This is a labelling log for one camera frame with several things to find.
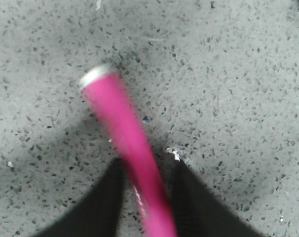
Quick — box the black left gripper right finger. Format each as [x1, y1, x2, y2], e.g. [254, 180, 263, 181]
[164, 155, 262, 237]

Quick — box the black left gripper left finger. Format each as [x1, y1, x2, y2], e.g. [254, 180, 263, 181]
[36, 158, 125, 237]

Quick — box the pink marker pen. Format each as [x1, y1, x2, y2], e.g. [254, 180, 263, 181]
[79, 64, 177, 237]

